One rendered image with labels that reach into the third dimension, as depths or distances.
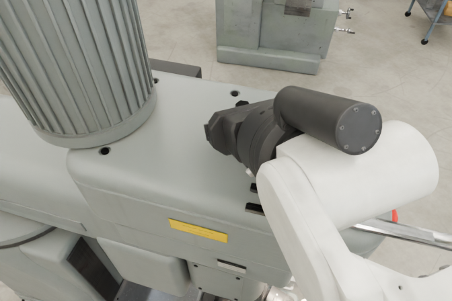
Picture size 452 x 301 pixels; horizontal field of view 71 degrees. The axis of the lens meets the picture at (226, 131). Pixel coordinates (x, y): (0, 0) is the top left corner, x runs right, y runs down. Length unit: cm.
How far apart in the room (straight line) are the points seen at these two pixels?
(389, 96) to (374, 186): 364
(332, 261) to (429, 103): 381
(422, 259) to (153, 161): 247
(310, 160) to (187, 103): 34
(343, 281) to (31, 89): 39
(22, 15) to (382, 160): 35
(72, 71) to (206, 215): 24
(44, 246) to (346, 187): 76
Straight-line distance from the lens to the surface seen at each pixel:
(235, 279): 73
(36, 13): 39
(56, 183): 67
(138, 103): 49
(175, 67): 91
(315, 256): 20
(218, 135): 39
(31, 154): 73
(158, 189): 44
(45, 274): 100
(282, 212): 22
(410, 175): 26
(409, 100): 392
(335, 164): 23
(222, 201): 42
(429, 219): 298
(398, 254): 271
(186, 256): 63
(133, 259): 77
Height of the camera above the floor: 225
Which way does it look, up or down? 47 degrees down
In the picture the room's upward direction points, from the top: straight up
